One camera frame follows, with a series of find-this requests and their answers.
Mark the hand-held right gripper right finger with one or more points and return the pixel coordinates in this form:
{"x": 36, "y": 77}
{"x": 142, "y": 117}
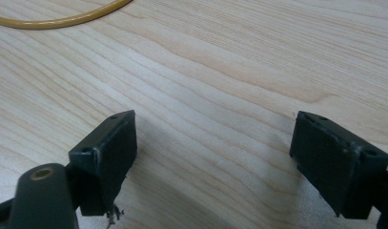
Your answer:
{"x": 334, "y": 165}

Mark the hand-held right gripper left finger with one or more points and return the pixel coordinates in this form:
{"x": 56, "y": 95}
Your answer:
{"x": 109, "y": 159}

